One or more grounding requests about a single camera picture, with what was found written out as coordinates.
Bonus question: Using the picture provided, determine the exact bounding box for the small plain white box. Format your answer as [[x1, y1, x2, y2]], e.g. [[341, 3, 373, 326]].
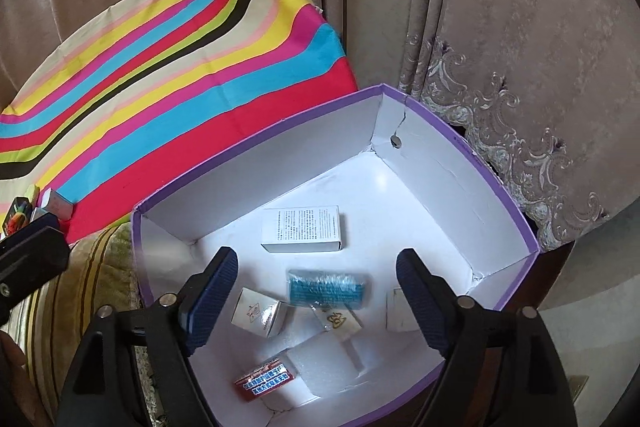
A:
[[386, 288, 426, 334]]

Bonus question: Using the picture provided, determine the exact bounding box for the dark wooden furniture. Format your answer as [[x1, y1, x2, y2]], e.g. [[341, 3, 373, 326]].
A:
[[520, 207, 576, 313]]

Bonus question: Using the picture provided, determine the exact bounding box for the teal bubble-wrapped packet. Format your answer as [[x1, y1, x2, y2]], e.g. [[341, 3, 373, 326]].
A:
[[286, 268, 373, 310]]

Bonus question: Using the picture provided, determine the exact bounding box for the small pink and white box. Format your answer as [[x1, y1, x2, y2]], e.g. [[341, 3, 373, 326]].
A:
[[37, 189, 76, 222]]

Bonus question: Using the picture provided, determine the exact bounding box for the white box gold logo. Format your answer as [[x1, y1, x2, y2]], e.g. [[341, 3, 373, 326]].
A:
[[310, 306, 363, 333]]

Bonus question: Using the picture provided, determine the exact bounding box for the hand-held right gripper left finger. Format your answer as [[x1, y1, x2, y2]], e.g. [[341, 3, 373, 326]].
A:
[[57, 247, 241, 427]]

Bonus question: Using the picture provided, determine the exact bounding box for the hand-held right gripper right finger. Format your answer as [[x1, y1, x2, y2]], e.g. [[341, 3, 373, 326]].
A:
[[395, 248, 573, 427]]

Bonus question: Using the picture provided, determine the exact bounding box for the purple storage box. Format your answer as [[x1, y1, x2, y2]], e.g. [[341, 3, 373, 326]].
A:
[[131, 83, 542, 427]]

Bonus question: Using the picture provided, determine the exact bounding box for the small white box red logo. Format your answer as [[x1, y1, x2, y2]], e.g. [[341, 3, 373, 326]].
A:
[[230, 287, 296, 339]]

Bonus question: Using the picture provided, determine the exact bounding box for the colourful striped cloth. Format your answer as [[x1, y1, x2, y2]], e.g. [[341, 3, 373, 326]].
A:
[[0, 0, 361, 244]]

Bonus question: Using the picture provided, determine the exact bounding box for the white box with black text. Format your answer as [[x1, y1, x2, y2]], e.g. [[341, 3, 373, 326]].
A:
[[260, 205, 346, 255]]

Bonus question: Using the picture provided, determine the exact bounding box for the beige embroidered curtain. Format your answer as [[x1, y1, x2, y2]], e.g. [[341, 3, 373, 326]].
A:
[[0, 0, 640, 253]]

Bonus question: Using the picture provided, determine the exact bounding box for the red and blue striped box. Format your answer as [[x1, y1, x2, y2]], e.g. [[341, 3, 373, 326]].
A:
[[234, 355, 302, 403]]

